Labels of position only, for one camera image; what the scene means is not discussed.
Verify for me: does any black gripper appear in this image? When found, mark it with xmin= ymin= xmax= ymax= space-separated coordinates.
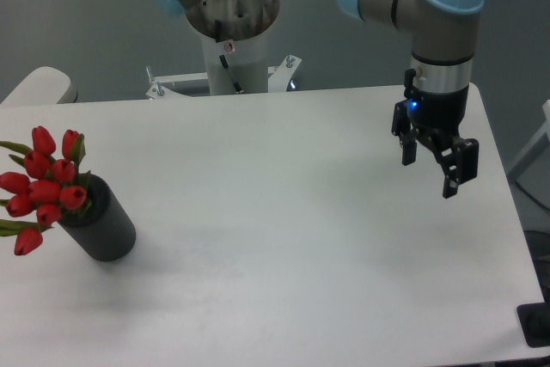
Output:
xmin=391 ymin=86 xmax=480 ymax=199

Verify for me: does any red tulip bouquet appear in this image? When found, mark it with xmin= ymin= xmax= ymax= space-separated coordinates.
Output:
xmin=1 ymin=125 xmax=93 ymax=256

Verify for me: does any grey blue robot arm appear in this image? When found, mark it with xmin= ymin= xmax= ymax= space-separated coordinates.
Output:
xmin=153 ymin=0 xmax=485 ymax=198

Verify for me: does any dark grey ribbed vase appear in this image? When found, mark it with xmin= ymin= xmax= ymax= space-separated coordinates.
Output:
xmin=58 ymin=174 xmax=137 ymax=262

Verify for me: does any black device at table edge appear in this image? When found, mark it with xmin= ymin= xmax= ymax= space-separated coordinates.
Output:
xmin=516 ymin=303 xmax=549 ymax=348

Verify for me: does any white chair seat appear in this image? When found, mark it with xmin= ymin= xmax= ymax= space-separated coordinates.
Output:
xmin=1 ymin=66 xmax=78 ymax=107

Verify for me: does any white frame at right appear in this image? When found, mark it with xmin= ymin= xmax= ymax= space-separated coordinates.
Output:
xmin=506 ymin=101 xmax=549 ymax=181

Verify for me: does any black cable on pedestal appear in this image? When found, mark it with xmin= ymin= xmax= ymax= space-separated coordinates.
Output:
xmin=217 ymin=53 xmax=245 ymax=95

